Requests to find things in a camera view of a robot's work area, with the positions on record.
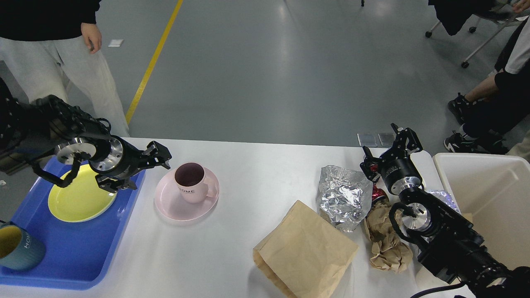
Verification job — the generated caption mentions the crumpled brown paper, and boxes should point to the crumpled brown paper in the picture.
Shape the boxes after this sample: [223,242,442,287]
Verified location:
[363,199,413,274]

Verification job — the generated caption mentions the brown paper bag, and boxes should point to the brown paper bag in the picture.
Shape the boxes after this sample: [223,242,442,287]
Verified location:
[253,200,359,298]

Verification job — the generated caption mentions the yellow plate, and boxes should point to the yellow plate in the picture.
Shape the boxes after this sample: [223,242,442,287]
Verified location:
[47,164,117,223]

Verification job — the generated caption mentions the white plastic bin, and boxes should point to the white plastic bin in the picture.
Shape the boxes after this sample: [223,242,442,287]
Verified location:
[412,151,530,269]

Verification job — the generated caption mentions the crumpled aluminium foil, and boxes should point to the crumpled aluminium foil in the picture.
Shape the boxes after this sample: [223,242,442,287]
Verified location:
[316,165,373,233]

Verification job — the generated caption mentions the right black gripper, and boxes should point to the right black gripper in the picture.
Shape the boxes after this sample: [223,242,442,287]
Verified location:
[360,123,424,195]

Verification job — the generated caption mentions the standing person grey trousers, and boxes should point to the standing person grey trousers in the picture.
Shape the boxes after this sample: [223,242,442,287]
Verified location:
[0,0,130,138]

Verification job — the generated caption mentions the blue plastic tray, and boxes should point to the blue plastic tray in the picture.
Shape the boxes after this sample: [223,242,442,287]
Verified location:
[0,178,140,290]

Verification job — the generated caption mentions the office chair with jacket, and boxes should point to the office chair with jacket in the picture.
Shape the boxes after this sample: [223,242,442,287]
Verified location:
[425,0,530,69]

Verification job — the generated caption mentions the teal mug yellow inside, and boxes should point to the teal mug yellow inside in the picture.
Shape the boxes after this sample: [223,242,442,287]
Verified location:
[0,222,47,271]

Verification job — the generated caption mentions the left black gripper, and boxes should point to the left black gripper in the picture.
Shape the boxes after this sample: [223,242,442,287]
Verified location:
[89,136,172,194]

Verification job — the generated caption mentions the crushed red can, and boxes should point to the crushed red can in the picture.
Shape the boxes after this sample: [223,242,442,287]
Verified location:
[369,164,391,207]

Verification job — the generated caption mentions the pink plate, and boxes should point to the pink plate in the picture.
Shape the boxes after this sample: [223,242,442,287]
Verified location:
[154,168,219,223]

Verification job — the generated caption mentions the seated person black clothes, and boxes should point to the seated person black clothes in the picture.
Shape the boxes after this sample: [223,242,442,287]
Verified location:
[443,20,529,160]

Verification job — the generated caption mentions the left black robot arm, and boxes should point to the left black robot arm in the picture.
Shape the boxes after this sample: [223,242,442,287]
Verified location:
[0,81,172,193]

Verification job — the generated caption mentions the small foil piece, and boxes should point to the small foil piece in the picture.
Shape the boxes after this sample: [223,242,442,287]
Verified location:
[426,189,461,214]

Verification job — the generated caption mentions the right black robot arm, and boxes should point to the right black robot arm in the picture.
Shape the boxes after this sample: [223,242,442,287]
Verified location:
[360,124,530,298]

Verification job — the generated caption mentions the pink mug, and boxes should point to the pink mug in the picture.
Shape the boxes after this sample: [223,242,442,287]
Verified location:
[174,163,219,204]

